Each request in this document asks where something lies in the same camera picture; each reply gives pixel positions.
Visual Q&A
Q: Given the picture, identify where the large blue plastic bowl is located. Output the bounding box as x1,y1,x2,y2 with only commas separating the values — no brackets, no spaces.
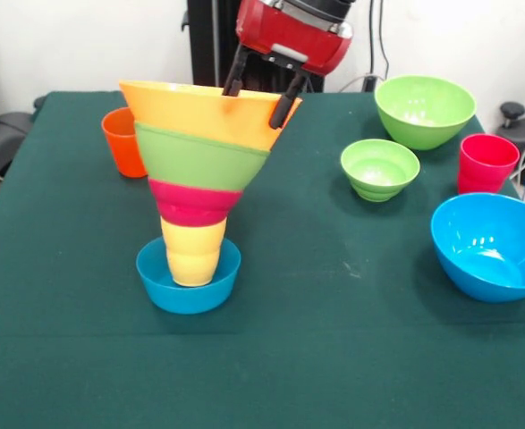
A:
430,192,525,304

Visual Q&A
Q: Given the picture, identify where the grey cable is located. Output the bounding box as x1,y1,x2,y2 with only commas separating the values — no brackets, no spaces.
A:
337,74,370,93

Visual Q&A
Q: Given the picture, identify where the large green plastic bowl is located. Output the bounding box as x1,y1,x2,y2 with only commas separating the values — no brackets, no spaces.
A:
134,121,271,192
374,74,478,151

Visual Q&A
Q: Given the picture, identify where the black round knob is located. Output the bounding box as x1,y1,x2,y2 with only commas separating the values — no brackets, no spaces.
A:
499,101,525,130

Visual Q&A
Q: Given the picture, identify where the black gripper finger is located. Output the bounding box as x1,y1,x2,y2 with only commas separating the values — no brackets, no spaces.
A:
268,69,311,130
221,44,250,97

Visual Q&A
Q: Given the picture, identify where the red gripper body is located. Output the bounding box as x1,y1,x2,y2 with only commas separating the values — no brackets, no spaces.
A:
235,0,355,77

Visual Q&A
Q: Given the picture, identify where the dark green table cloth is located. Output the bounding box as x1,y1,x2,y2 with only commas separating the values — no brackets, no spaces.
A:
0,90,525,429

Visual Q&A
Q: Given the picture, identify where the small green plastic bowl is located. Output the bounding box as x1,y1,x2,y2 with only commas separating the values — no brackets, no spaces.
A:
340,138,421,203

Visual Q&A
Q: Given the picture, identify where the small blue plastic bowl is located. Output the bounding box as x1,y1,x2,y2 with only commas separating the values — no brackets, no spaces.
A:
135,236,241,315

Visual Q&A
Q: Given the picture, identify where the black cable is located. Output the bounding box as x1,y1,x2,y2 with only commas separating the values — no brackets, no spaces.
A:
377,0,391,78
368,0,377,77

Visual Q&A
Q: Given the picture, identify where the large orange plastic bowl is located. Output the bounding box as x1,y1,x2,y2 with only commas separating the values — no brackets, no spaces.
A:
118,79,303,153

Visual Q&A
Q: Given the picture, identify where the orange plastic cup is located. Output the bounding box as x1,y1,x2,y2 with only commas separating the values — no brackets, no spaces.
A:
101,106,149,179

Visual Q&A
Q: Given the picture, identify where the small pink plastic bowl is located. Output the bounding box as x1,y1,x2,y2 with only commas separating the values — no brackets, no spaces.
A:
148,177,244,228

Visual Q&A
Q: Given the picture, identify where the yellow plastic cup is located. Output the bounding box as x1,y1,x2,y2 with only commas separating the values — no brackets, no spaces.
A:
159,216,228,288

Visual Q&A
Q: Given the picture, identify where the black chair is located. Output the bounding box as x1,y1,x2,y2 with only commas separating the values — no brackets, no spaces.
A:
0,57,35,180

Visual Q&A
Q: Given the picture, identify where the red plastic cup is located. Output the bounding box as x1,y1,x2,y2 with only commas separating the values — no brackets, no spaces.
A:
456,133,521,196

